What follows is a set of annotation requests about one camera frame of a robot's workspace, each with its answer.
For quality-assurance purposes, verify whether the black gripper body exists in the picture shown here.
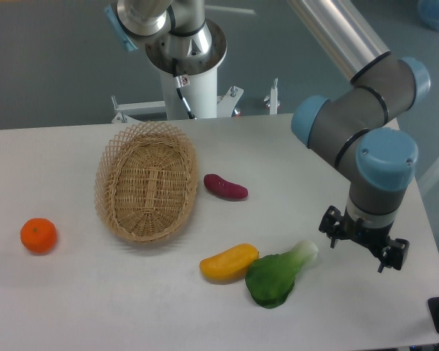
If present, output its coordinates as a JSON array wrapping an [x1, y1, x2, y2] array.
[[342, 216, 392, 256]]

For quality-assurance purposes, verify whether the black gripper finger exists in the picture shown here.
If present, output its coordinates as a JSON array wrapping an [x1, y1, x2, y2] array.
[[318, 205, 346, 249], [378, 237, 410, 273]]

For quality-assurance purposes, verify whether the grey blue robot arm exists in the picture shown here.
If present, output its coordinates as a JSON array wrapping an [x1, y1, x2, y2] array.
[[105, 1, 430, 270]]

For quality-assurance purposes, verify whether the green bok choy vegetable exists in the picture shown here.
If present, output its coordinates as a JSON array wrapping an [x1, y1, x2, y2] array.
[[245, 240, 318, 309]]

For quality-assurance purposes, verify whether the yellow mango toy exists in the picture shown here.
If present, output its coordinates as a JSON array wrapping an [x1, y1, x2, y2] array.
[[199, 244, 259, 282]]

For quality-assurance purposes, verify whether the purple sweet potato toy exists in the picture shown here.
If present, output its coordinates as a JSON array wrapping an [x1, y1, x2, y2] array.
[[203, 174, 249, 200]]

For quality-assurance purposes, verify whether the woven wicker basket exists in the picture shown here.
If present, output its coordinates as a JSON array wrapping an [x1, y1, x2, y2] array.
[[94, 121, 198, 244]]

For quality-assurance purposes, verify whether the blue bag in corner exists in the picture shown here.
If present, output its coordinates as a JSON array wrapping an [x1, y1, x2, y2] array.
[[417, 0, 439, 31]]

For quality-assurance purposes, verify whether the orange tangerine toy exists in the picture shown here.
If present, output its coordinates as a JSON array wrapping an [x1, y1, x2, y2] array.
[[20, 218, 58, 254]]

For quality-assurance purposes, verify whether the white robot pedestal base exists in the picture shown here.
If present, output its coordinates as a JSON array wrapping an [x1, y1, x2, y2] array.
[[111, 20, 244, 123]]

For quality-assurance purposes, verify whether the black cable on pedestal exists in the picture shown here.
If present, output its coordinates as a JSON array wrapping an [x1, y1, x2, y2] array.
[[170, 57, 198, 120]]

